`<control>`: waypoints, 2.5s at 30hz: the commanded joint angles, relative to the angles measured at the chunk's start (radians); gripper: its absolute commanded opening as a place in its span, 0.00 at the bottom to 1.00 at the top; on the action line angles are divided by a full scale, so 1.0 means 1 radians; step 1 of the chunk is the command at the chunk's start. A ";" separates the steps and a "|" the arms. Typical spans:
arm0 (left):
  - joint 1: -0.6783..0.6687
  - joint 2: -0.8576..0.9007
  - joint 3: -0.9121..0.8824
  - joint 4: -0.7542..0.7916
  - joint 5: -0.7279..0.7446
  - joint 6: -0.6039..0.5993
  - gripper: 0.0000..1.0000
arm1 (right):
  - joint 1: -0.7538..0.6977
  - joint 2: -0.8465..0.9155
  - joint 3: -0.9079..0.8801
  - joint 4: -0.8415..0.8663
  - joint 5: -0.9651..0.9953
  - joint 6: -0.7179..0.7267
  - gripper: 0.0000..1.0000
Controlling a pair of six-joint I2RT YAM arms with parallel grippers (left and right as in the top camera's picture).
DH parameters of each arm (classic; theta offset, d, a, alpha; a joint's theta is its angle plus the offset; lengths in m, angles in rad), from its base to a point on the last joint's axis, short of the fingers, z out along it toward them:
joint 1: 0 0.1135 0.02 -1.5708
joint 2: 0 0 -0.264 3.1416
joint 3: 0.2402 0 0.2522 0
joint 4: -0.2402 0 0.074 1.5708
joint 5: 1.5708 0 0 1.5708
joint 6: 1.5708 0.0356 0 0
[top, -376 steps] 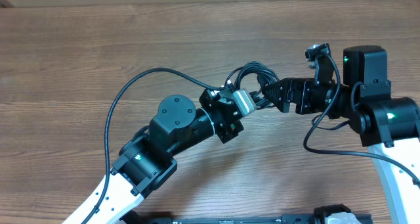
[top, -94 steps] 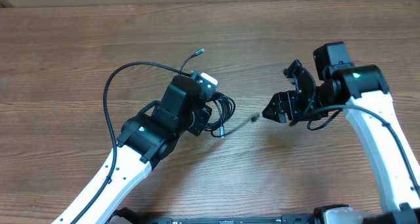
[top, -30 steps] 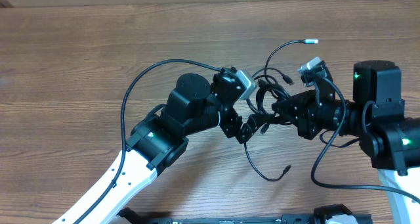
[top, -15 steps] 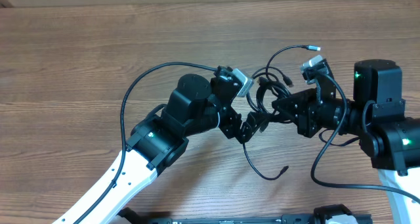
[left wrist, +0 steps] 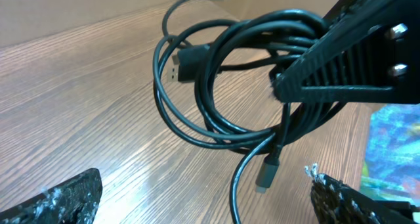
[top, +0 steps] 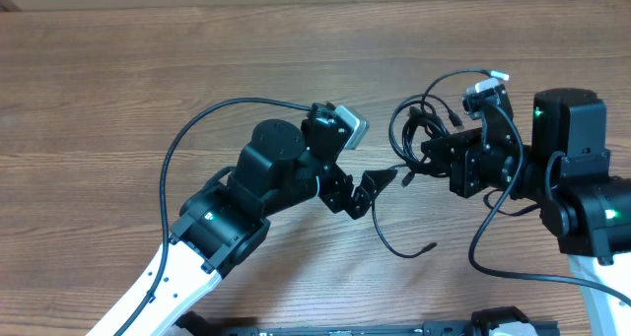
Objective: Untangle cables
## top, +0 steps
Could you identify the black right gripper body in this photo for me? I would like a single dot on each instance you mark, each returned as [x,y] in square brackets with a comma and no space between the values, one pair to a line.
[478,173]

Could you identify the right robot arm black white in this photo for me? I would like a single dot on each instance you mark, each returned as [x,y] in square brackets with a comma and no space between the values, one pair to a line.
[565,171]

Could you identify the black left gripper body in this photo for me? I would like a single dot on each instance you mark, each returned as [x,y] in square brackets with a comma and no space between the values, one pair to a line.
[332,190]

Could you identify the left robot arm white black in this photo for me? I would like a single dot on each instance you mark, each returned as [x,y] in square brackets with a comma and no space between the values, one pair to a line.
[222,224]

